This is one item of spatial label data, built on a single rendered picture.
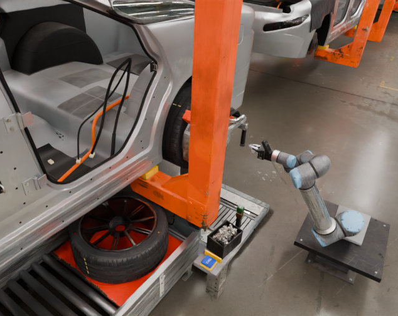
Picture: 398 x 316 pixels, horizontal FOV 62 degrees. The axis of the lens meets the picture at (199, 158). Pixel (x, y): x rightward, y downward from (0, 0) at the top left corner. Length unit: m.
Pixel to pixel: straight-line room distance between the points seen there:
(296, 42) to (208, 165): 3.21
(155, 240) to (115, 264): 0.28
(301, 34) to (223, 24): 3.32
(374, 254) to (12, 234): 2.32
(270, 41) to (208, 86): 3.14
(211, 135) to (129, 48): 2.61
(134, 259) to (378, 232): 1.87
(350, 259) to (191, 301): 1.16
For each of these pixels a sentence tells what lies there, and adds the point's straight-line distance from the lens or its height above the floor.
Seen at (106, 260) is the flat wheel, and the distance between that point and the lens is 2.14.
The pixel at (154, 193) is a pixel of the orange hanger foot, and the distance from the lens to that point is 2.37.
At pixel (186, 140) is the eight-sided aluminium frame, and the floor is 0.90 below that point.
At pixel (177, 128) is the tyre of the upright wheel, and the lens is 2.35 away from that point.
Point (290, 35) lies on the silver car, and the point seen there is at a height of 1.07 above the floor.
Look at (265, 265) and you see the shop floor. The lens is 2.80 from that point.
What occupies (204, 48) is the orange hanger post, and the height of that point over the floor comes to 1.70.
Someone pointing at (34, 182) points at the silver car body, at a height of 1.13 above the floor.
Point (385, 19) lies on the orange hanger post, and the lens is 7.60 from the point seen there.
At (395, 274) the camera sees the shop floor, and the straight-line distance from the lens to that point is 3.17.
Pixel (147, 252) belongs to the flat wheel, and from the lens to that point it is 2.16.
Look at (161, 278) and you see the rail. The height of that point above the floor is 0.36.
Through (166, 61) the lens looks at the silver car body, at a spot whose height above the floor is 1.47.
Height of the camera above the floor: 2.16
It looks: 35 degrees down
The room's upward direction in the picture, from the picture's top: 4 degrees clockwise
